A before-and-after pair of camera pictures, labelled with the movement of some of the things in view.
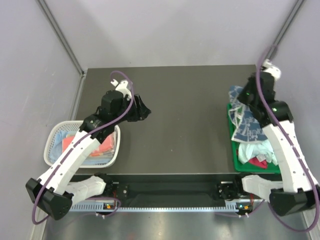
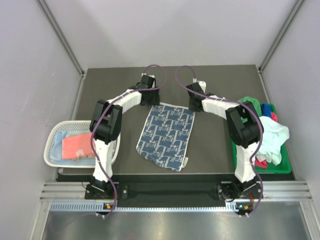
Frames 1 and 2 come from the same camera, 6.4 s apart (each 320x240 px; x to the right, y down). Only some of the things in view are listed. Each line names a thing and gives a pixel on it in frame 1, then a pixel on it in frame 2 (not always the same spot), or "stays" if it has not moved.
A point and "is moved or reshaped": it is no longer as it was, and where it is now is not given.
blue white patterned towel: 246,127 is moved or reshaped
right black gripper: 241,96 to 191,107
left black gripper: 141,112 to 155,100
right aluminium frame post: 283,29 stays
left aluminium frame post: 62,37 stays
